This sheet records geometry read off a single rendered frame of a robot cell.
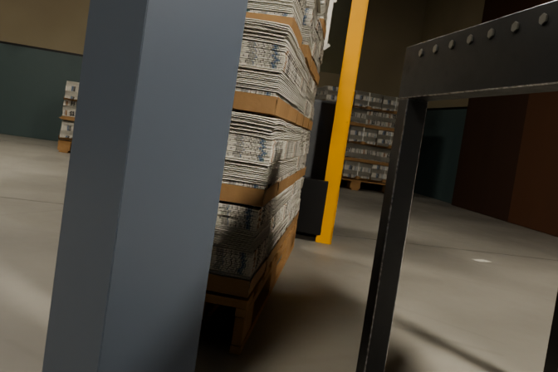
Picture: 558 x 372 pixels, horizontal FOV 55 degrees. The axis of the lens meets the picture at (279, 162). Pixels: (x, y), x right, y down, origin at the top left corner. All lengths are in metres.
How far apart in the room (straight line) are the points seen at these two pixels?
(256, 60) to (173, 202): 0.52
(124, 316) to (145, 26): 0.47
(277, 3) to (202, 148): 0.68
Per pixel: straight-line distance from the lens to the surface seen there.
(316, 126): 3.14
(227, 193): 1.34
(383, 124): 7.22
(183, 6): 0.92
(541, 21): 0.88
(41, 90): 8.58
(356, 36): 3.05
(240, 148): 1.33
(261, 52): 1.34
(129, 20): 0.92
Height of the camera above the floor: 0.55
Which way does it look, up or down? 3 degrees down
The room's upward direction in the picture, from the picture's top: 8 degrees clockwise
